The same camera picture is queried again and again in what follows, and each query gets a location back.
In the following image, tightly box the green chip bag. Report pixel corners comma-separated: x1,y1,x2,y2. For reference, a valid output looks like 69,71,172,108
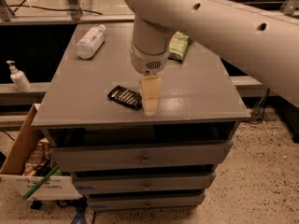
169,32,192,62

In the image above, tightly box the metal frame rail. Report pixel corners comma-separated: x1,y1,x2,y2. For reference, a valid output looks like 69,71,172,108
0,14,135,26

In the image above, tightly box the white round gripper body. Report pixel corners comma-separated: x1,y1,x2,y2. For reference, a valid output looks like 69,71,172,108
130,43,169,76

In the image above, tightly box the green stick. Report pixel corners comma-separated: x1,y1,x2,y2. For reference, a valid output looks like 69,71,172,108
22,165,59,201

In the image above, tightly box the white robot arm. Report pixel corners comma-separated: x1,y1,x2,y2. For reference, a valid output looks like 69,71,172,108
124,0,299,106

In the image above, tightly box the cardboard box with snacks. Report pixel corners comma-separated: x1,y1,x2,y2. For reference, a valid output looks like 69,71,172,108
1,104,82,201

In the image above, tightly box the blue clamp stand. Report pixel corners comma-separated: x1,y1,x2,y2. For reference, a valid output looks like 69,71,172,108
70,198,87,224

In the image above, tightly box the black rxbar chocolate wrapper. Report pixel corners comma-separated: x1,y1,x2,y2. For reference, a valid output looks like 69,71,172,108
107,85,142,110

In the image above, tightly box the grey drawer cabinet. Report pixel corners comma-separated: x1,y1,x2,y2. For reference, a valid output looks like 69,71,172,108
32,22,249,211

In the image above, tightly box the black cable on floor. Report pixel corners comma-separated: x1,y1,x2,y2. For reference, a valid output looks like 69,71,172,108
7,0,104,17

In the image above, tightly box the beige soft gripper finger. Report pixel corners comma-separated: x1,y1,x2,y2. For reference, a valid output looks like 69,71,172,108
140,75,162,116

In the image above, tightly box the white plastic bottle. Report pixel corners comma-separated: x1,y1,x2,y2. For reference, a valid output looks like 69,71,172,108
76,24,106,59

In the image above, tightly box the white pump dispenser bottle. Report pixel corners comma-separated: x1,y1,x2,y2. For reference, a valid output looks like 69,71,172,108
7,61,32,91

